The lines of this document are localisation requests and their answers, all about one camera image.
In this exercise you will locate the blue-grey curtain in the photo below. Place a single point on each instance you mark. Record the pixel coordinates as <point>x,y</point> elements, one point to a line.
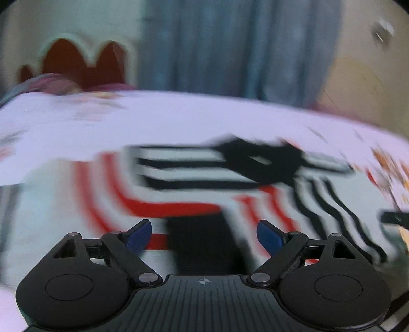
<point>230,48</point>

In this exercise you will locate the pink pillow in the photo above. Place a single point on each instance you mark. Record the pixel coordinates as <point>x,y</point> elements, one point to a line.
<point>54,84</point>

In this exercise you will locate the red headboard with cream trim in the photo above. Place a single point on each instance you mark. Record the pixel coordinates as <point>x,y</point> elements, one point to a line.
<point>105,68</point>

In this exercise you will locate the floral white bed sheet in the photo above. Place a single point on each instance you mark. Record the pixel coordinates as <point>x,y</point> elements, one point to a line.
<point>191,118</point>

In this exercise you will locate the striped red black white garment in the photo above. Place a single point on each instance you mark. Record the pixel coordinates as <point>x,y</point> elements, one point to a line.
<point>191,172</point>

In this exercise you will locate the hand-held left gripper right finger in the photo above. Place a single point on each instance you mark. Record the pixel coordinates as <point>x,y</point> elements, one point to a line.
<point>268,236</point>

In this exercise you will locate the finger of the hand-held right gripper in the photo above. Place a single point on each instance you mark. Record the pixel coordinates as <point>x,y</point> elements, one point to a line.
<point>396,218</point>

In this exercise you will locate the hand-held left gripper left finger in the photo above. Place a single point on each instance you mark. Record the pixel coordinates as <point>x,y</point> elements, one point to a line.
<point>140,234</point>

